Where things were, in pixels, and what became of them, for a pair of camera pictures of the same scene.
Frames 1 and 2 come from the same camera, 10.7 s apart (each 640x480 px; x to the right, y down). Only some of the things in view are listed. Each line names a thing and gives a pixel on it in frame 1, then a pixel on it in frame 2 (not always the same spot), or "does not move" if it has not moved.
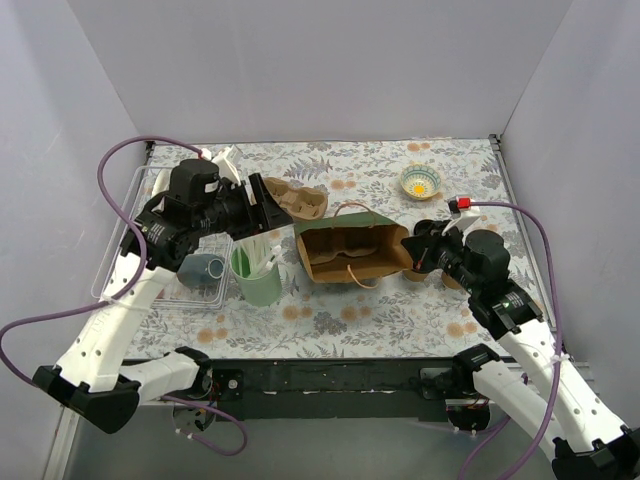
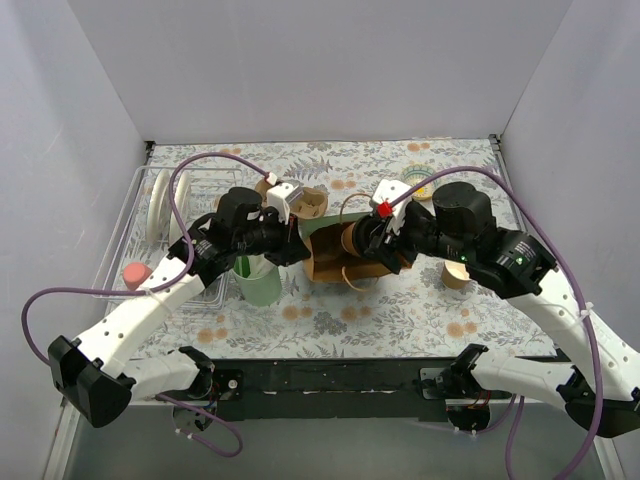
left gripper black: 256,203 → 288,242
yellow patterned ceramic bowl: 420,182 does not move
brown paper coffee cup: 415,276 → 347,239
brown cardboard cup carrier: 301,203 does not move
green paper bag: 352,244 does not move
